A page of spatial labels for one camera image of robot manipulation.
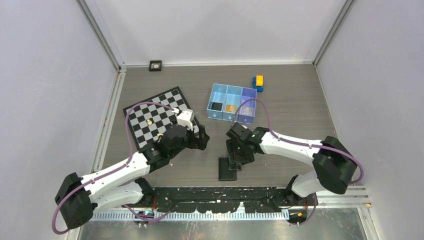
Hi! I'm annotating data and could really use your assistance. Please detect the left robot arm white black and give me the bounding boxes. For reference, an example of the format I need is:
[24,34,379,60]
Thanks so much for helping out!
[51,124,210,235]

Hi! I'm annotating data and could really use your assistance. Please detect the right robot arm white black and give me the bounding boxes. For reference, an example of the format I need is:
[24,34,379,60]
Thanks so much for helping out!
[226,123,359,205]

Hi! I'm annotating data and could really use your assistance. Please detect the purple bin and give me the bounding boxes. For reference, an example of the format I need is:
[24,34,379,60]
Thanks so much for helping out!
[236,87,257,124]

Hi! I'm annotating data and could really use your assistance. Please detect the light blue bin left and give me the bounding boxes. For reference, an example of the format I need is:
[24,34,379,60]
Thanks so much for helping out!
[206,83,228,120]

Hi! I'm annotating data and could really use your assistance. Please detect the light blue bin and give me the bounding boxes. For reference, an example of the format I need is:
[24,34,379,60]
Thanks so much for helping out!
[222,85,243,121]
[206,83,228,120]

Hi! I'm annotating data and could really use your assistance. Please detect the orange square item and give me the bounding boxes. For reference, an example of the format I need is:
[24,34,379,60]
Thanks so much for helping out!
[225,104,237,113]

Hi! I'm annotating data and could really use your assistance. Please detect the black square item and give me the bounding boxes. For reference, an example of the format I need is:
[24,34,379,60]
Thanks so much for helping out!
[210,102,223,111]

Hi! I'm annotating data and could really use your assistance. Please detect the light blue bin middle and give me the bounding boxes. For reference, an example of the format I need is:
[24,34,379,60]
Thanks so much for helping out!
[222,85,243,121]

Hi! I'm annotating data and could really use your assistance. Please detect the black white chessboard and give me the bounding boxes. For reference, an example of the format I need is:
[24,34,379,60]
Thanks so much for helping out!
[128,86,190,151]

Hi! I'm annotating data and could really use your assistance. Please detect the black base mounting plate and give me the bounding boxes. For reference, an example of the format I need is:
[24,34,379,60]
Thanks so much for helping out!
[132,186,316,215]

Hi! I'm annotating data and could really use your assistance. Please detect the blue yellow toy blocks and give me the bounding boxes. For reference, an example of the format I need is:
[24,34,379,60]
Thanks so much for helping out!
[252,75,264,93]

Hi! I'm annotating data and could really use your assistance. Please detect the small black square box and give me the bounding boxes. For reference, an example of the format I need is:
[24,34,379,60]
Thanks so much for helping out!
[148,60,163,72]

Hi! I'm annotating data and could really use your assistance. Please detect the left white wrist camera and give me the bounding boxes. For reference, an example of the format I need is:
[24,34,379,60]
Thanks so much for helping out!
[176,109,194,131]

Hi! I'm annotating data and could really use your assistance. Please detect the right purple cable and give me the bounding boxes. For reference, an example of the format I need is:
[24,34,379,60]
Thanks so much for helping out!
[232,97,365,227]

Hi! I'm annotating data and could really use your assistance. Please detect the purple cable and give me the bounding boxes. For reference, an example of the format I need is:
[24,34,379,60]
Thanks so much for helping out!
[232,97,365,227]
[51,101,181,236]

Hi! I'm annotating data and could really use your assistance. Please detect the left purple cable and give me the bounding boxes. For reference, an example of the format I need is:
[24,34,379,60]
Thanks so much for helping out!
[51,101,181,236]

